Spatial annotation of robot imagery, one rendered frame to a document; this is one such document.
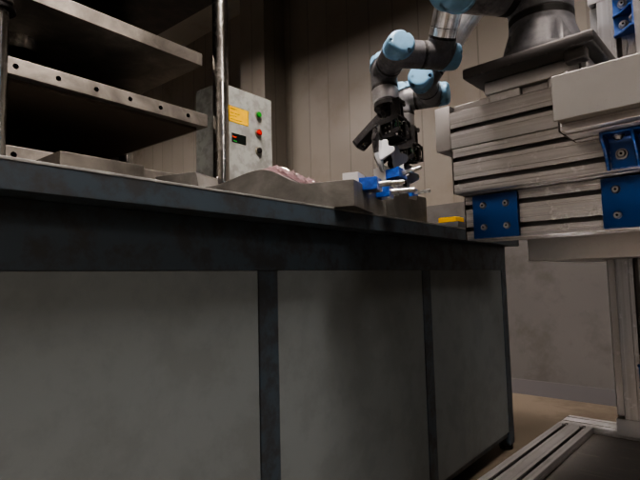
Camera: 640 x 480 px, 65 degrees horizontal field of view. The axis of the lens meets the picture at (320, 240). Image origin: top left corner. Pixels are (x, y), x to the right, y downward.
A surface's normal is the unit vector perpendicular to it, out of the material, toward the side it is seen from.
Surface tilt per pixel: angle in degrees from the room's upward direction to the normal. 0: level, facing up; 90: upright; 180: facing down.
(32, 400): 90
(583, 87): 90
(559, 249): 90
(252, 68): 90
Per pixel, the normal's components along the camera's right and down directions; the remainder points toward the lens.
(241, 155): 0.77, -0.07
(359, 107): -0.67, -0.04
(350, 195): -0.37, -0.07
